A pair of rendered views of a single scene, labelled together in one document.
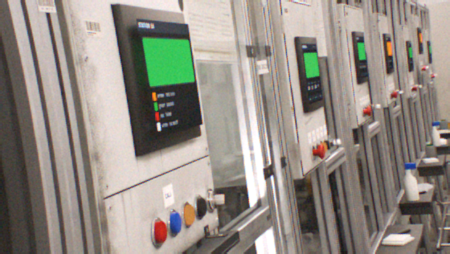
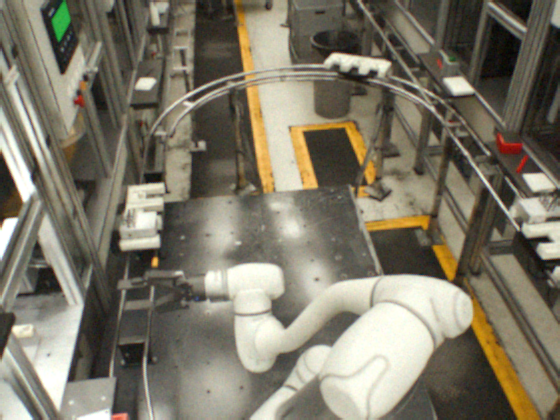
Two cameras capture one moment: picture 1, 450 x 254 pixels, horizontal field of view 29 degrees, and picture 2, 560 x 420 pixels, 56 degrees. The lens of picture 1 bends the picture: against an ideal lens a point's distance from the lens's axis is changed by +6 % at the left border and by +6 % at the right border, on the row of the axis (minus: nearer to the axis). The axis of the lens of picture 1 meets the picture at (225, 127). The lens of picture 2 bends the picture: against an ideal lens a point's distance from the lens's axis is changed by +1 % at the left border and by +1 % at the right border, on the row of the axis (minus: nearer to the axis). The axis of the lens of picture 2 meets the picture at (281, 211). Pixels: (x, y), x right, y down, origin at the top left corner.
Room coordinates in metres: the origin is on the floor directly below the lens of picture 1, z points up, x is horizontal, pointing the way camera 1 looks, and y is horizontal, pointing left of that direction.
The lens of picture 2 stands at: (0.48, -0.24, 2.19)
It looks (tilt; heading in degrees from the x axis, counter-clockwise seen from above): 40 degrees down; 338
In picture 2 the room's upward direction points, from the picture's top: 2 degrees counter-clockwise
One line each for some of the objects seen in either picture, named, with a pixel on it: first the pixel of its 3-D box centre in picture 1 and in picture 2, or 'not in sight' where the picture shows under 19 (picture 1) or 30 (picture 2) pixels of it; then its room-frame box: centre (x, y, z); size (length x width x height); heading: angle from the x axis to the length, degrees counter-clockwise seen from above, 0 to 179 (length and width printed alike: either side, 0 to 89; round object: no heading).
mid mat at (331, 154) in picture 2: not in sight; (332, 157); (3.34, -1.85, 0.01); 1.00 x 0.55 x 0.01; 163
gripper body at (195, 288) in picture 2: not in sight; (190, 289); (1.48, -0.37, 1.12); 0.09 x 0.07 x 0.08; 73
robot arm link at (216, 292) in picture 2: not in sight; (217, 286); (1.45, -0.44, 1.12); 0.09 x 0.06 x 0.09; 163
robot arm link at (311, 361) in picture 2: not in sight; (321, 382); (1.23, -0.65, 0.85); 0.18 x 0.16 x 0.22; 116
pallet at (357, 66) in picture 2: not in sight; (357, 69); (3.01, -1.80, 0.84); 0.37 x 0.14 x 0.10; 41
